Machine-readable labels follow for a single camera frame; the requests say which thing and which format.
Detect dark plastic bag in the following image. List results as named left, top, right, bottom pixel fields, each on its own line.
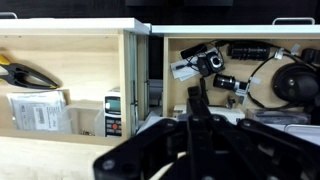
left=246, top=108, right=312, bottom=127

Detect white paper cards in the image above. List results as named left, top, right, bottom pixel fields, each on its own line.
left=170, top=58, right=201, bottom=82

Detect black dome camera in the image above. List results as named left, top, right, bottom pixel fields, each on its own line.
left=271, top=62, right=320, bottom=103

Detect paper in plastic bag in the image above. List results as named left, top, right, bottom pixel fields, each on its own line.
left=6, top=89, right=73, bottom=135

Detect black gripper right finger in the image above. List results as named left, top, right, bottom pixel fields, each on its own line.
left=196, top=98, right=320, bottom=180

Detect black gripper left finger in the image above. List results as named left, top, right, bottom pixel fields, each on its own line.
left=93, top=98, right=200, bottom=180

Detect yellow-handled pliers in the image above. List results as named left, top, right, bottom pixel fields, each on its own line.
left=0, top=54, right=62, bottom=90

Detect white handheld meter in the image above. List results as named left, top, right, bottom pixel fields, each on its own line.
left=103, top=89, right=122, bottom=138

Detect large black camera lens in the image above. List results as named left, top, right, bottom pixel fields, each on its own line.
left=227, top=41, right=272, bottom=62

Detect white drawer with spring clamp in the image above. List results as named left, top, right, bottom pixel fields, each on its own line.
left=0, top=18, right=150, bottom=147

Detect white drawer with cameras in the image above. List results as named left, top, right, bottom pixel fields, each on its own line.
left=151, top=24, right=320, bottom=148

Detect black grey webcam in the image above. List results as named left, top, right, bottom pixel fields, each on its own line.
left=196, top=50, right=226, bottom=78

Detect small black bracket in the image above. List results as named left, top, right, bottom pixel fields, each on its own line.
left=226, top=96, right=238, bottom=110

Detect black flat stick device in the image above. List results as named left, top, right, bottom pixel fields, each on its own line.
left=179, top=43, right=209, bottom=61

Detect white flat box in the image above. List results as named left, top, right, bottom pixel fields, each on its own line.
left=172, top=104, right=246, bottom=126

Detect metal drawer handle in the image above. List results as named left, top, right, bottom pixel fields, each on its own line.
left=0, top=12, right=19, bottom=20
left=272, top=17, right=316, bottom=26

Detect small lens silver mount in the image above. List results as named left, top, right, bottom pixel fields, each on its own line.
left=212, top=73, right=250, bottom=98

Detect clear plastic box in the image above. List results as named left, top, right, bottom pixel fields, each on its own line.
left=65, top=101, right=106, bottom=137

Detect white cable tag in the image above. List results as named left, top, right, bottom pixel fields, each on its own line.
left=289, top=42, right=302, bottom=56
left=274, top=47, right=285, bottom=61

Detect black cable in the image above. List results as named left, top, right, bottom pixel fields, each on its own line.
left=213, top=39, right=316, bottom=110

